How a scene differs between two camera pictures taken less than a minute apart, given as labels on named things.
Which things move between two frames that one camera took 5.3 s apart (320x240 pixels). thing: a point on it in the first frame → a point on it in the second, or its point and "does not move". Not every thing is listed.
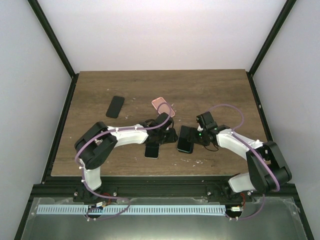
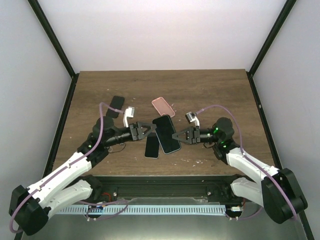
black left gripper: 157,141 → 138,133
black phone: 115,108 does not move
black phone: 152,151 does not move
